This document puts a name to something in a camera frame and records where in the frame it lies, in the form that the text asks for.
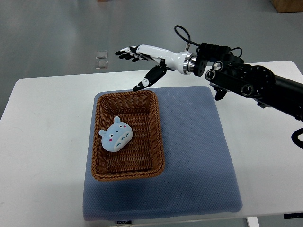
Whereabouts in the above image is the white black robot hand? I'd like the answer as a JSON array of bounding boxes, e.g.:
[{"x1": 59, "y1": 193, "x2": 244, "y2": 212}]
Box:
[{"x1": 115, "y1": 44, "x2": 194, "y2": 92}]

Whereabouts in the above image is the blue plush toy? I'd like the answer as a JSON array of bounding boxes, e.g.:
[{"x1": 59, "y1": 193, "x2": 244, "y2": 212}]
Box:
[{"x1": 98, "y1": 116, "x2": 133, "y2": 152}]

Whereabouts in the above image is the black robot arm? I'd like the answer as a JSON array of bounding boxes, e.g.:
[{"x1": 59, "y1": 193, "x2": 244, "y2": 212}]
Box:
[{"x1": 186, "y1": 43, "x2": 303, "y2": 121}]

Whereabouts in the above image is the brown wicker basket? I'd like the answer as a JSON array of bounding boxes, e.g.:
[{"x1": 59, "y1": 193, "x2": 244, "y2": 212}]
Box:
[{"x1": 91, "y1": 90, "x2": 165, "y2": 181}]

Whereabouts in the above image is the upper metal floor plate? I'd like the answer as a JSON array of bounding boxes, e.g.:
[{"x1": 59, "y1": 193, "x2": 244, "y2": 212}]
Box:
[{"x1": 96, "y1": 50, "x2": 108, "y2": 59}]

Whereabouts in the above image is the blue grey foam mat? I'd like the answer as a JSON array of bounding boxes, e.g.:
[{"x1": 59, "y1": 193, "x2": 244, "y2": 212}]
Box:
[{"x1": 83, "y1": 86, "x2": 242, "y2": 221}]

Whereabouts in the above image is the white table leg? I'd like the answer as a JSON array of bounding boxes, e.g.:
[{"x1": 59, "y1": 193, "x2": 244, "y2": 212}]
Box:
[{"x1": 246, "y1": 217, "x2": 260, "y2": 227}]

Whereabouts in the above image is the black cable loop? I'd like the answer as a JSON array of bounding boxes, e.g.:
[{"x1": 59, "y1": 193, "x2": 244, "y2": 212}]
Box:
[{"x1": 174, "y1": 25, "x2": 243, "y2": 57}]

